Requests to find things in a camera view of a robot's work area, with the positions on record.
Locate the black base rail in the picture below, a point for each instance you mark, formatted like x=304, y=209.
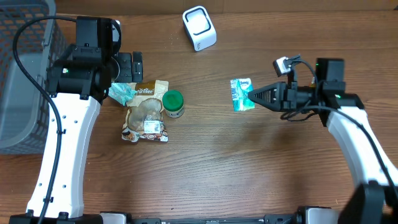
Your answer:
x=214, y=220

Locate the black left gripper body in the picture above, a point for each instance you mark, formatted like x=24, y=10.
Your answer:
x=125, y=66

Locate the brown nut snack pouch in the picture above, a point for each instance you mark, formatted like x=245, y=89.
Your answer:
x=144, y=119

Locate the teal tissue pack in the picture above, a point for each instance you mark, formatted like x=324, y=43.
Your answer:
x=240, y=87

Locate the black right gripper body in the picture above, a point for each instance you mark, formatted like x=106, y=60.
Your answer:
x=288, y=97

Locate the white barcode scanner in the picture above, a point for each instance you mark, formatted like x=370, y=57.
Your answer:
x=199, y=28

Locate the green lid jar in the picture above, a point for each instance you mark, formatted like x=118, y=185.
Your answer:
x=173, y=103

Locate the grey plastic mesh basket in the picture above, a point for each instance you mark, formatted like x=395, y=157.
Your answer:
x=24, y=111

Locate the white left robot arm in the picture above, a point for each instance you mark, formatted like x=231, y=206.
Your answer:
x=77, y=84

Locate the teal crinkled wrapper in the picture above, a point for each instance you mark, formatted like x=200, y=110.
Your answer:
x=121, y=92

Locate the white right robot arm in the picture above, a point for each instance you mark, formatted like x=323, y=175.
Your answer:
x=343, y=114

